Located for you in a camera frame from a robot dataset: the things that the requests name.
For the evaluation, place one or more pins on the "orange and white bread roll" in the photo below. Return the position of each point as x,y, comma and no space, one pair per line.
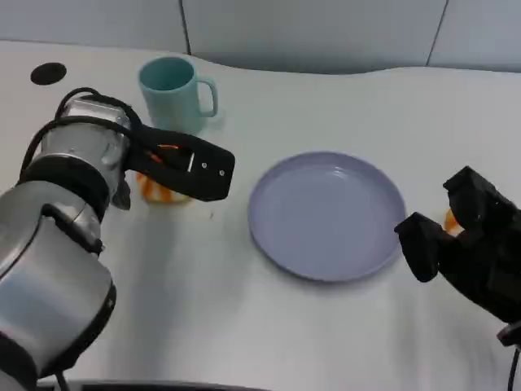
449,222
156,193

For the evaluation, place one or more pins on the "black round table grommet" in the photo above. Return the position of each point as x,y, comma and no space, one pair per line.
49,73

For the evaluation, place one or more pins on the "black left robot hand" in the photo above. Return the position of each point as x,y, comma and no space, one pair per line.
203,171

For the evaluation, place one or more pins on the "pale green mug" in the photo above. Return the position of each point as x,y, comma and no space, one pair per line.
171,104

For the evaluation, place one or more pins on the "lilac plate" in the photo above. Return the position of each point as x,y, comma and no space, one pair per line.
325,216

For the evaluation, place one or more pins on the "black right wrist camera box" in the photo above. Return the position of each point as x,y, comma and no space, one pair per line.
509,332

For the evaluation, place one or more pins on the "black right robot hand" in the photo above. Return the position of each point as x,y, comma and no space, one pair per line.
484,256

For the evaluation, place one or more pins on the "desk partition screen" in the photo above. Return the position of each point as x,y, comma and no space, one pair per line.
309,32

